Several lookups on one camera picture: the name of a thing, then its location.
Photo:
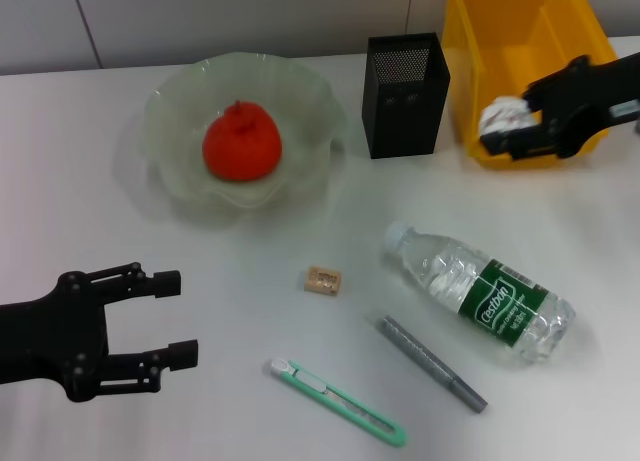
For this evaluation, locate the yellow plastic bin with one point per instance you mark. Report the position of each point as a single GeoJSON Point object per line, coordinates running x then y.
{"type": "Point", "coordinates": [500, 41]}

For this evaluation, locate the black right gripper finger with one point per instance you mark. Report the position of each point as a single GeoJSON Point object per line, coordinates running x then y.
{"type": "Point", "coordinates": [542, 88]}
{"type": "Point", "coordinates": [525, 143]}

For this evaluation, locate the black mesh pen holder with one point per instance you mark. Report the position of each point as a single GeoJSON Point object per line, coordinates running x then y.
{"type": "Point", "coordinates": [405, 121]}

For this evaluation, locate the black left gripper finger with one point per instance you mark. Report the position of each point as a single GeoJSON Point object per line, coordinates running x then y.
{"type": "Point", "coordinates": [165, 283]}
{"type": "Point", "coordinates": [182, 353]}

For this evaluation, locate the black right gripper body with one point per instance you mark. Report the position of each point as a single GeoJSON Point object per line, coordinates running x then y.
{"type": "Point", "coordinates": [595, 96]}

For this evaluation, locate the green utility knife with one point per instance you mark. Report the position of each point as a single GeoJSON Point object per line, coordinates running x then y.
{"type": "Point", "coordinates": [340, 401]}

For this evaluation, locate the white paper ball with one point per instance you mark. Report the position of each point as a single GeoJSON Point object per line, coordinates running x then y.
{"type": "Point", "coordinates": [502, 115]}

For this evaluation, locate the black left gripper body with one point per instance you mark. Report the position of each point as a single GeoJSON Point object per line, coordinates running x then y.
{"type": "Point", "coordinates": [55, 336]}

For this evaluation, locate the orange fruit with stem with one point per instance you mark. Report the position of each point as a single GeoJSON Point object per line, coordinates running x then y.
{"type": "Point", "coordinates": [242, 151]}

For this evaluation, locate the grey marker pen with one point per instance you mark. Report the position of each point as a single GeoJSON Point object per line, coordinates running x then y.
{"type": "Point", "coordinates": [425, 358]}

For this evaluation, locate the clear green-label water bottle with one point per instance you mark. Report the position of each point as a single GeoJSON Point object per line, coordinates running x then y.
{"type": "Point", "coordinates": [450, 276]}

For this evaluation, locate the translucent green wavy fruit plate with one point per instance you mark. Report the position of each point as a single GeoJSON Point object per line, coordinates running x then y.
{"type": "Point", "coordinates": [300, 106]}

